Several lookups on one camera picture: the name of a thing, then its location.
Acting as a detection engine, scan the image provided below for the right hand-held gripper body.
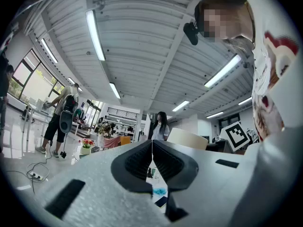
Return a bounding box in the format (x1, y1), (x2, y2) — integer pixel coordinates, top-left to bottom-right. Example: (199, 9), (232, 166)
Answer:
(219, 122), (251, 153)

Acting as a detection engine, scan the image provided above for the teal fluffy ball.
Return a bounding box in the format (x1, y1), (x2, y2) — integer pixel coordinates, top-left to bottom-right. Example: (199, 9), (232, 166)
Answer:
(152, 187), (169, 196)

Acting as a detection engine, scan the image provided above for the cream ceramic mug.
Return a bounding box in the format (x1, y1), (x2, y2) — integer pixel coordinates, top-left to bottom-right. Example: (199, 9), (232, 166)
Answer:
(167, 127), (209, 151)

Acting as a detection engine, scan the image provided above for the white power strip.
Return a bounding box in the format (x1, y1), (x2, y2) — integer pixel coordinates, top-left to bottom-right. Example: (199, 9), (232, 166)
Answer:
(29, 171), (45, 182)

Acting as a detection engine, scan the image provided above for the pink draped cloth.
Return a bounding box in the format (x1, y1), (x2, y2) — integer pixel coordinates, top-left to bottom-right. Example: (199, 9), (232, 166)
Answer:
(103, 137), (121, 149)

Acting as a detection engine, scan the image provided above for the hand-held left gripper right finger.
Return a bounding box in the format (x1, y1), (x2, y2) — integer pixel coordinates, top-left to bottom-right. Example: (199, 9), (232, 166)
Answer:
(152, 140), (199, 223)

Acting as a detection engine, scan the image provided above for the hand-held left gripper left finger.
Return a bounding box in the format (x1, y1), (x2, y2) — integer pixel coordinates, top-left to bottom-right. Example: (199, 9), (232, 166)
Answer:
(110, 140), (153, 198)

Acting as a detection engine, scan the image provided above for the black head-worn camera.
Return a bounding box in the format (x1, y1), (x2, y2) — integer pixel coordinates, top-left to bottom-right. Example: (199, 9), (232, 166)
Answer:
(183, 21), (199, 46)

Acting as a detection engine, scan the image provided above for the person's face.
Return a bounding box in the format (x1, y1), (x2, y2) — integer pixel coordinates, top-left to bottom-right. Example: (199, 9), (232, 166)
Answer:
(198, 0), (255, 41)

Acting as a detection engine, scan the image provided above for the group of ceiling tube lights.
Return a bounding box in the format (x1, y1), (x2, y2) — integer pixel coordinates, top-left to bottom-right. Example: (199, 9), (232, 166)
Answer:
(40, 9), (253, 119)

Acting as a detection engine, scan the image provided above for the white work table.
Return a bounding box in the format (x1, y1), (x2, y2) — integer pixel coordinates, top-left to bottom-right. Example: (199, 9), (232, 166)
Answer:
(23, 103), (56, 139)

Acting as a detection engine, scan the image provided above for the black power cable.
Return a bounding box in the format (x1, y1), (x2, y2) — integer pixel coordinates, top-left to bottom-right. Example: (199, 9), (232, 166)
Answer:
(26, 140), (53, 195)

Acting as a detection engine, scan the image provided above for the cream pot of red flowers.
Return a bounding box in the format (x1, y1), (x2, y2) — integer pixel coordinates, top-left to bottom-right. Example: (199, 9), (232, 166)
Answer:
(79, 138), (95, 155)

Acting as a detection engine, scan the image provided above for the person's white printed t-shirt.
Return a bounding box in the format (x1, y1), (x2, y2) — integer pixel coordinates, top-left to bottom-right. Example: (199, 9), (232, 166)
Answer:
(243, 0), (301, 144)

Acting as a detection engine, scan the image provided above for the white shelving rack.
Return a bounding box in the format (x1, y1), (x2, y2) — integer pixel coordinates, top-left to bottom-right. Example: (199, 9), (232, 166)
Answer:
(104, 106), (140, 141)

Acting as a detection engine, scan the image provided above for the large window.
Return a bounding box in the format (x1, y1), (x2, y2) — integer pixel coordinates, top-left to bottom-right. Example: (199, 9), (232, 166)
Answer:
(7, 48), (64, 106)

